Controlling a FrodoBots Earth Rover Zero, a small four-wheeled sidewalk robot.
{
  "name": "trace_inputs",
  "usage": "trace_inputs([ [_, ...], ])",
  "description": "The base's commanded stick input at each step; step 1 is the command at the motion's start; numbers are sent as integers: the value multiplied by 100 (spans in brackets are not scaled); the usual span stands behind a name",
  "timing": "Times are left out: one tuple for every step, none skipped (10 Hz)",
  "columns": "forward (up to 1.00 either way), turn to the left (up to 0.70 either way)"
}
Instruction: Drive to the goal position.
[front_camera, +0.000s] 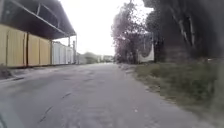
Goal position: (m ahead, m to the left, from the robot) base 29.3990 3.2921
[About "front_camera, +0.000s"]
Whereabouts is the tree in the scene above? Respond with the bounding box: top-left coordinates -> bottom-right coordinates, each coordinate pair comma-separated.
111,1 -> 148,64

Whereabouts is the grey asphalt road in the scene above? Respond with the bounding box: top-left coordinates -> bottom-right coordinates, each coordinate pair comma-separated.
0,62 -> 218,128

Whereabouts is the white metal fence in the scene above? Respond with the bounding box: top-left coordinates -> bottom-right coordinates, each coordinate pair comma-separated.
50,41 -> 77,66

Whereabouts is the grass verge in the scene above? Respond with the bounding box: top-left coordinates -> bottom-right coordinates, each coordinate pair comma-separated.
117,59 -> 224,118

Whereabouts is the grey concrete pavement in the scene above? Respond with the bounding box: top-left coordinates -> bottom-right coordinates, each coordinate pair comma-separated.
0,63 -> 81,83

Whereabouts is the row of large trees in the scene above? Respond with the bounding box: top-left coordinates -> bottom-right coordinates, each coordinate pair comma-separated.
143,0 -> 224,64

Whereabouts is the white wall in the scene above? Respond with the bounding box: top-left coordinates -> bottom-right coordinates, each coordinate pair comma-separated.
137,33 -> 156,64

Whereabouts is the shed with yellow wall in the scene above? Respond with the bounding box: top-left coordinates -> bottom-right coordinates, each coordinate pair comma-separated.
0,0 -> 78,69

